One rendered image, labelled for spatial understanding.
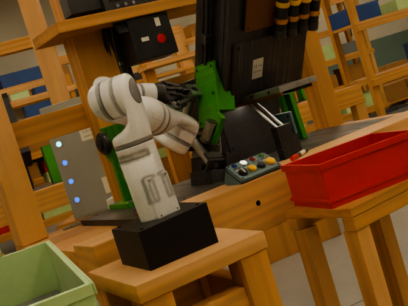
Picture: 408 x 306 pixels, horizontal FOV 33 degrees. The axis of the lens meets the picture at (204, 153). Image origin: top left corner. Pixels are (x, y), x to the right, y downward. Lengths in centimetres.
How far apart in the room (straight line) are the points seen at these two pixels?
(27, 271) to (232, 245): 47
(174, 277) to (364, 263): 55
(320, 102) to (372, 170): 117
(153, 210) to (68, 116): 99
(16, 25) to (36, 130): 999
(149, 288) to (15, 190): 97
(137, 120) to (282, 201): 65
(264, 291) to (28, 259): 54
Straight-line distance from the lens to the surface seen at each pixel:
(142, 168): 151
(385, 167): 185
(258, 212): 196
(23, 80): 911
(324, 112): 297
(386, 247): 211
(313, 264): 192
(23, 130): 240
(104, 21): 235
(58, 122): 244
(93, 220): 220
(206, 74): 224
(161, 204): 152
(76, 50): 241
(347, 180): 179
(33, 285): 162
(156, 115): 168
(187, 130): 189
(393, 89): 1193
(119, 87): 150
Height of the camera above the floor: 117
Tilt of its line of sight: 5 degrees down
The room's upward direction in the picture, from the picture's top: 17 degrees counter-clockwise
